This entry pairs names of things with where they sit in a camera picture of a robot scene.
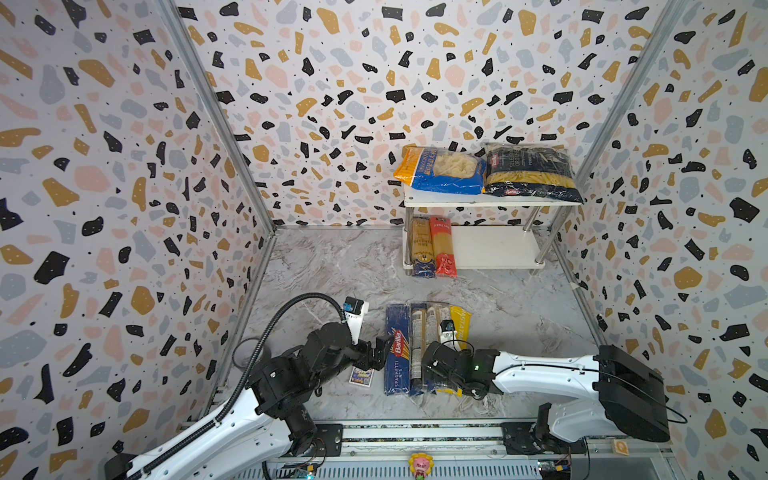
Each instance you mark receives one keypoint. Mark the small purple card box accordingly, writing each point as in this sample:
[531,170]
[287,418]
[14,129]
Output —
[360,377]

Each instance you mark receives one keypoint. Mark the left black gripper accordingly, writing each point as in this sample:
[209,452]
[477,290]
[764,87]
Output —
[368,360]

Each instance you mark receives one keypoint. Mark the small pink yellow figurine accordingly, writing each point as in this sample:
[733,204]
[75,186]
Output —
[420,466]

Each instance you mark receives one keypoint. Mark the white two-tier shelf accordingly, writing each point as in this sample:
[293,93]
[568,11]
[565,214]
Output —
[483,247]

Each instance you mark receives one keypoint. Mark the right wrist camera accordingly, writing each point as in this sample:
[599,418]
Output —
[449,335]

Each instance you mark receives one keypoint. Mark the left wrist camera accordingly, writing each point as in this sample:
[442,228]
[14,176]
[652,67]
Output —
[354,310]

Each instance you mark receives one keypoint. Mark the clear yellow spaghetti packet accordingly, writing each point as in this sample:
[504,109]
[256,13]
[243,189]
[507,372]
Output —
[461,321]

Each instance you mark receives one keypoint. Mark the dark blue penne pasta bag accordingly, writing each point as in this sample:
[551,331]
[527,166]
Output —
[530,170]

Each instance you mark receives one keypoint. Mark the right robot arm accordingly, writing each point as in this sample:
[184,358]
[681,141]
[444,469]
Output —
[609,394]

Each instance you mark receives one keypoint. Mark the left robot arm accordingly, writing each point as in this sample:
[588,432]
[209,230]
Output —
[268,419]

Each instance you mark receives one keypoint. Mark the yellow blue spaghetti packet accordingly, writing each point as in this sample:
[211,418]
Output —
[421,248]

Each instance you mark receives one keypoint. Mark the dark blue spaghetti packet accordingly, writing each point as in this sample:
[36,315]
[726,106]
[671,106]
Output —
[397,368]

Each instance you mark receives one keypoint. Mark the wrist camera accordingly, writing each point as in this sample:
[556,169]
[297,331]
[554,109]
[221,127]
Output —
[354,310]
[449,335]

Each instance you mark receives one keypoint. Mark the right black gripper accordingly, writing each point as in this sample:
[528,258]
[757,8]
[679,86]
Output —
[437,360]

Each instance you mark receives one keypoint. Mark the blue orange orecchiette pasta bag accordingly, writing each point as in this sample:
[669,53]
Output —
[440,170]

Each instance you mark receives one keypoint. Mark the small orange tag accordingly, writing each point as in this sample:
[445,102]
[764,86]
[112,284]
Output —
[620,447]

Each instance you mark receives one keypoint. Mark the red spaghetti packet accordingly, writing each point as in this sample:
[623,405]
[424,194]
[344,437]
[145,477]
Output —
[442,242]

